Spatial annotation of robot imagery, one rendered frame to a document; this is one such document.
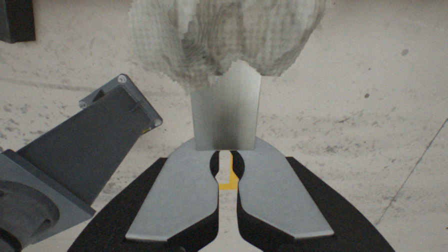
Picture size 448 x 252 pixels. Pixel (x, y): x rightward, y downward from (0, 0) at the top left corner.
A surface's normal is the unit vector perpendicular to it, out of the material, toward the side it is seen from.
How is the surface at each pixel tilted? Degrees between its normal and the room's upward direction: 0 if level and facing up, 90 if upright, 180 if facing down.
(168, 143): 0
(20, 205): 70
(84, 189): 90
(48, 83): 0
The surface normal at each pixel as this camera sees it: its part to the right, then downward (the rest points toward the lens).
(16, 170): 0.02, 0.48
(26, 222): 0.93, -0.02
